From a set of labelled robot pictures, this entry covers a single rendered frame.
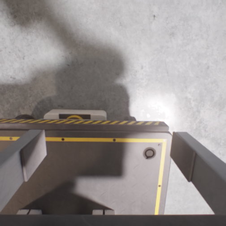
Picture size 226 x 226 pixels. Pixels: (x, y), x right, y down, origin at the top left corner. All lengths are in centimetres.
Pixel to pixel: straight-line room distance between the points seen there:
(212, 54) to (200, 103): 23
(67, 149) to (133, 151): 21
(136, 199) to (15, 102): 70
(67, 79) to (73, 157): 40
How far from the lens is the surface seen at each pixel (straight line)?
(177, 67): 86
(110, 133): 52
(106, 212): 67
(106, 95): 81
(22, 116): 82
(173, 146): 17
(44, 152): 17
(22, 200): 72
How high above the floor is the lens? 80
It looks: 75 degrees down
